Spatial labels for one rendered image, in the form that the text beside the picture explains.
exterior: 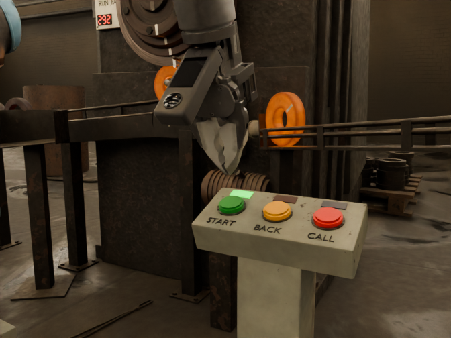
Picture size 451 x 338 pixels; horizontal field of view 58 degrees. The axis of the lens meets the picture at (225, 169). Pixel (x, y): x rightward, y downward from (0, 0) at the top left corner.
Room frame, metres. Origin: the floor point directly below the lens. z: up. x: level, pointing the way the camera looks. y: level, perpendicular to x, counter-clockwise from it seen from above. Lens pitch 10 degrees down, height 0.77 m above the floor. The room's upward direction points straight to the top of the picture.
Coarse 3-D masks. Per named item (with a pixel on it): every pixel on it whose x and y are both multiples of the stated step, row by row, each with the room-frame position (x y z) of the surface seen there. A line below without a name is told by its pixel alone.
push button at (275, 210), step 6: (270, 204) 0.59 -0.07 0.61; (276, 204) 0.59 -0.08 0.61; (282, 204) 0.58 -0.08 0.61; (264, 210) 0.58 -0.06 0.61; (270, 210) 0.57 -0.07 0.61; (276, 210) 0.57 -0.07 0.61; (282, 210) 0.57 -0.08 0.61; (288, 210) 0.57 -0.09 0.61; (264, 216) 0.57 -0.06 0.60; (270, 216) 0.56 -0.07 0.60; (276, 216) 0.56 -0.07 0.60; (282, 216) 0.56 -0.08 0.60; (288, 216) 0.57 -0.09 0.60
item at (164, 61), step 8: (120, 8) 1.62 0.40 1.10; (120, 16) 1.62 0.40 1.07; (120, 24) 1.62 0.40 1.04; (128, 40) 1.60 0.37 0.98; (136, 48) 1.58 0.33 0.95; (144, 56) 1.57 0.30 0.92; (152, 56) 1.55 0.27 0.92; (160, 56) 1.53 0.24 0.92; (168, 56) 1.52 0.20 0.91; (160, 64) 1.53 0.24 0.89; (168, 64) 1.52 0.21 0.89; (176, 64) 1.50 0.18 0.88
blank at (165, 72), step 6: (168, 66) 1.53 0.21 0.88; (162, 72) 1.54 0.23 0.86; (168, 72) 1.53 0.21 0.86; (156, 78) 1.56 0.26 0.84; (162, 78) 1.54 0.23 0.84; (156, 84) 1.56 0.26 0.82; (162, 84) 1.54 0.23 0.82; (156, 90) 1.56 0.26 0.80; (162, 90) 1.54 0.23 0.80; (156, 96) 1.56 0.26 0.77
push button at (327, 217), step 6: (318, 210) 0.56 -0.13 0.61; (324, 210) 0.55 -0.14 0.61; (330, 210) 0.55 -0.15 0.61; (336, 210) 0.55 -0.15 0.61; (318, 216) 0.54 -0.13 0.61; (324, 216) 0.54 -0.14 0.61; (330, 216) 0.54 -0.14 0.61; (336, 216) 0.54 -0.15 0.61; (342, 216) 0.54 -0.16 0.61; (318, 222) 0.53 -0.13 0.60; (324, 222) 0.53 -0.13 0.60; (330, 222) 0.53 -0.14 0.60; (336, 222) 0.53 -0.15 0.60
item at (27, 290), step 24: (0, 120) 1.63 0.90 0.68; (24, 120) 1.65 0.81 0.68; (48, 120) 1.66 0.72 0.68; (0, 144) 1.58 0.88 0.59; (24, 144) 1.48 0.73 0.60; (48, 216) 1.57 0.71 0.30; (48, 240) 1.55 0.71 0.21; (48, 264) 1.53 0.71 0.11; (24, 288) 1.53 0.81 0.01; (48, 288) 1.53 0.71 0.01
